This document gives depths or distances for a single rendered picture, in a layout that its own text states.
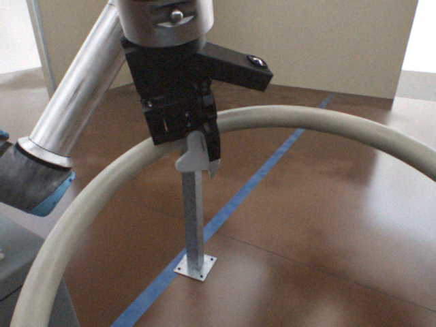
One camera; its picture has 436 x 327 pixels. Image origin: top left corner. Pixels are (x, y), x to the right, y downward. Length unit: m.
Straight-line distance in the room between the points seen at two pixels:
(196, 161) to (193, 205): 1.27
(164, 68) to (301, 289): 1.72
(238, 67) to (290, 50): 6.01
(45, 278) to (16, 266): 0.62
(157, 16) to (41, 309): 0.27
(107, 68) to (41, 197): 0.37
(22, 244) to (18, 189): 0.18
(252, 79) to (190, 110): 0.08
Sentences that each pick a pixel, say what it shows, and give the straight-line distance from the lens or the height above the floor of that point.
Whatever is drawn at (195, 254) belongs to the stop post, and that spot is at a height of 0.13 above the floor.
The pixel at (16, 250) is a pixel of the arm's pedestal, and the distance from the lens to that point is 1.01.
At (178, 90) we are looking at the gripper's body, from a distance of 0.36.
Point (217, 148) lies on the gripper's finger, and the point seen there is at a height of 1.27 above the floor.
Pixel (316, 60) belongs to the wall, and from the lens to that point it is 6.26.
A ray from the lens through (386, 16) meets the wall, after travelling 6.06.
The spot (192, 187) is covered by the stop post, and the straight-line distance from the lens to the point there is 1.61.
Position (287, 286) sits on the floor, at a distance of 1.94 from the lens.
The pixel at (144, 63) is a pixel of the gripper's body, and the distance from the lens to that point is 0.33.
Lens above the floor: 1.43
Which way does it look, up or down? 27 degrees down
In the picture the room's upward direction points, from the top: straight up
